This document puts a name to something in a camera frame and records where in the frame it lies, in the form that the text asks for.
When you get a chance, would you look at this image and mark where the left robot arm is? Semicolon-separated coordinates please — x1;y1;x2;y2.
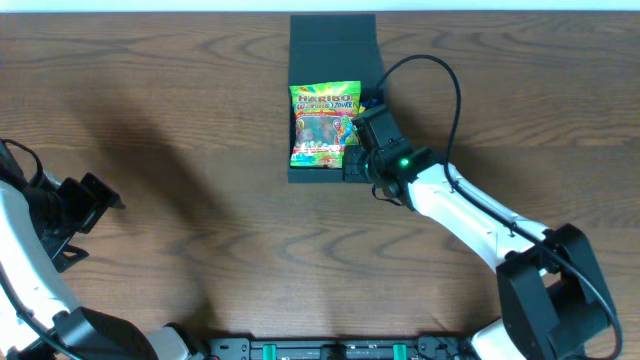
1;139;210;360

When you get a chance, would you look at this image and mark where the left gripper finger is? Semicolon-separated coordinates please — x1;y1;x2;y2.
41;236;89;273
79;173;126;234

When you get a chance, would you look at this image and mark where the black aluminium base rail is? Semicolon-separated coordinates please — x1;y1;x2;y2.
208;336;479;360

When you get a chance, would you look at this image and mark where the dark green box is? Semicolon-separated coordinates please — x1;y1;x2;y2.
288;15;384;183

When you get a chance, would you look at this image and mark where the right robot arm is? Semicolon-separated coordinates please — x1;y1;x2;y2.
345;105;620;359

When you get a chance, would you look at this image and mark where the Haribo gummy worms bag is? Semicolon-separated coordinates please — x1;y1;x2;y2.
289;81;362;169

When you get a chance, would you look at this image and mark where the blue snack bar wrapper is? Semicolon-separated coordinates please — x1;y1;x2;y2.
359;98;384;113

